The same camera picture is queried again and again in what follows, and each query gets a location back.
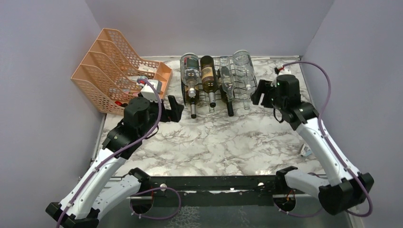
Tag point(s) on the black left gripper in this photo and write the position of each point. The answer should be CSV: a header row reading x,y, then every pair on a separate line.
x,y
174,114

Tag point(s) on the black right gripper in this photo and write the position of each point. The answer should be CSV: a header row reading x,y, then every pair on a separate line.
x,y
264,86

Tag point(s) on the clear round glass bottle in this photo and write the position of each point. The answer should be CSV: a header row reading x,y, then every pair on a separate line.
x,y
244,69

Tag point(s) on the clear tall glass bottle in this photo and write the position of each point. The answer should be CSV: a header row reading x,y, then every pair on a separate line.
x,y
211,109

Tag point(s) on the green bottle silver foil neck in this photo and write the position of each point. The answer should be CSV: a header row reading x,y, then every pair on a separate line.
x,y
209,79

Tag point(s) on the green labelled wine bottle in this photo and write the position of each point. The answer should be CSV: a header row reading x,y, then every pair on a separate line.
x,y
192,101

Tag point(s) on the dark green wine bottle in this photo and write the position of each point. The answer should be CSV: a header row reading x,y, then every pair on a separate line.
x,y
224,98

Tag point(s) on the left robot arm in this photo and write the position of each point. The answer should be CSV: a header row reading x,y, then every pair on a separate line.
x,y
88,202

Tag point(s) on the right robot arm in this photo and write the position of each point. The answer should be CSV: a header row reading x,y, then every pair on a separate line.
x,y
345,186

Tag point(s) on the pink tube item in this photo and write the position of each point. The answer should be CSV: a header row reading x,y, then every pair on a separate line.
x,y
131,92

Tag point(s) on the red and black small items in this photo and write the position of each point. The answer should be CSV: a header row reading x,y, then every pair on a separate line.
x,y
121,104

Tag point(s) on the peach plastic file organizer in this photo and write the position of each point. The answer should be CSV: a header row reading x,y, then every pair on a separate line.
x,y
107,68

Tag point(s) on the small blue white object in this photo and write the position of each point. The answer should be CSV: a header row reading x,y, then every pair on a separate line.
x,y
305,150

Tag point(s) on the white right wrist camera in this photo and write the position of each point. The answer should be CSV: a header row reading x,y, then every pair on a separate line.
x,y
280,70

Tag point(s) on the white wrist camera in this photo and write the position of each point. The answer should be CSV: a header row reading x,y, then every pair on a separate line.
x,y
280,70
151,89

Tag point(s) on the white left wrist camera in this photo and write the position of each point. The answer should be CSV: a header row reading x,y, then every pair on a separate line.
x,y
151,89

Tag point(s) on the black wire wine rack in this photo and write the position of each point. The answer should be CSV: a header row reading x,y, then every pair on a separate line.
x,y
238,86

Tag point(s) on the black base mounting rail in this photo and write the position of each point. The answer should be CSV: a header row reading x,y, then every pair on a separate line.
x,y
209,191

